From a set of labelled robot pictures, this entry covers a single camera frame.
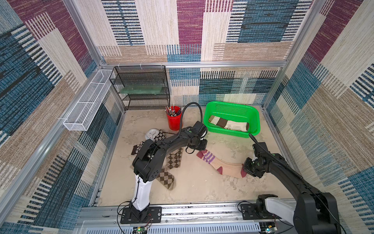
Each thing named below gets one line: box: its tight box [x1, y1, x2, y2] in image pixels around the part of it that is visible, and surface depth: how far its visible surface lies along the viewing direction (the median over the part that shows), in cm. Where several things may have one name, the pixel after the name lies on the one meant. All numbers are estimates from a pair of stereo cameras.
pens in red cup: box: [164, 103, 183, 117], surface depth 101 cm
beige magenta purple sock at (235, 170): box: [196, 149, 248, 178], surface depth 89 cm
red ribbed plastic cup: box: [166, 105, 183, 132], surface depth 99 cm
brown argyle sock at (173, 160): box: [166, 147, 184, 170], surface depth 93 cm
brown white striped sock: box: [208, 115, 250, 132], surface depth 110 cm
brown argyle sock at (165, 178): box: [155, 168, 176, 191], surface depth 86 cm
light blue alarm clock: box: [145, 128, 160, 141], surface depth 104 cm
